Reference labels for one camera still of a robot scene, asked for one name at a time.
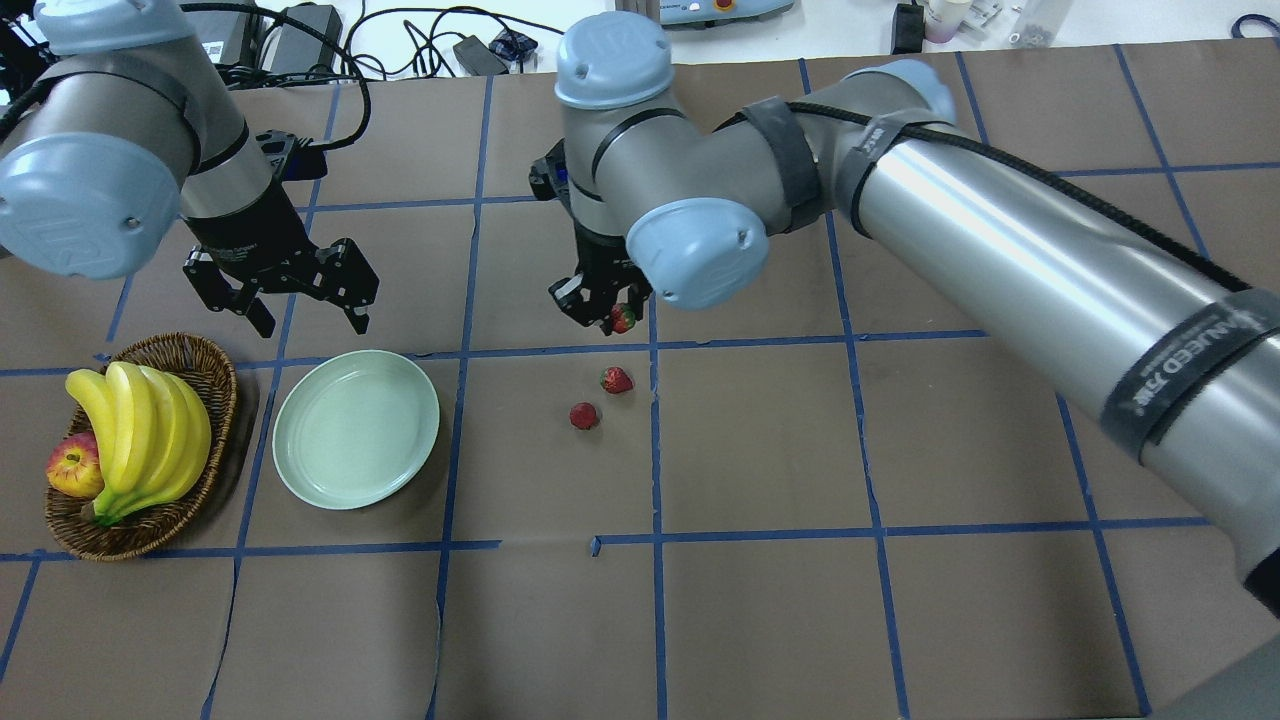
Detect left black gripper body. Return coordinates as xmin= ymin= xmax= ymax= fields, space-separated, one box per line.
xmin=183 ymin=129 xmax=380 ymax=316

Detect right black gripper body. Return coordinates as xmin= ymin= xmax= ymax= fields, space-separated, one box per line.
xmin=527 ymin=140 xmax=653 ymax=325

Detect red apple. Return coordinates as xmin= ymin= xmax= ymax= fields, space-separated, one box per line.
xmin=45 ymin=430 xmax=105 ymax=500

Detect brown wicker basket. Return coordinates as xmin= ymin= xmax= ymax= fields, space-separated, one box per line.
xmin=44 ymin=332 xmax=238 ymax=561

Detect strawberry with green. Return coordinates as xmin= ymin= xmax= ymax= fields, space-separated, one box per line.
xmin=608 ymin=304 xmax=637 ymax=334
xmin=599 ymin=366 xmax=635 ymax=395

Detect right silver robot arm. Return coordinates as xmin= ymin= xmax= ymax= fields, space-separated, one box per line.
xmin=529 ymin=10 xmax=1277 ymax=612

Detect black power adapter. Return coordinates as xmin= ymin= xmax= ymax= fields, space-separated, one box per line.
xmin=262 ymin=3 xmax=342 ymax=76

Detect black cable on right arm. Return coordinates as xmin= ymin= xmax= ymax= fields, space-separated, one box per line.
xmin=790 ymin=100 xmax=1251 ymax=293

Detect light green plate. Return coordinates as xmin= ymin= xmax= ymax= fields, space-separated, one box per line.
xmin=271 ymin=348 xmax=442 ymax=511

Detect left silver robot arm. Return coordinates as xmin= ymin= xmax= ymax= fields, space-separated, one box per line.
xmin=1 ymin=1 xmax=380 ymax=338

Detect yellow banana bunch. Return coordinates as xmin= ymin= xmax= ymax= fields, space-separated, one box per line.
xmin=64 ymin=361 xmax=212 ymax=527

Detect plain red strawberry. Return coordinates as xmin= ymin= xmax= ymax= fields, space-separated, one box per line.
xmin=568 ymin=402 xmax=602 ymax=430

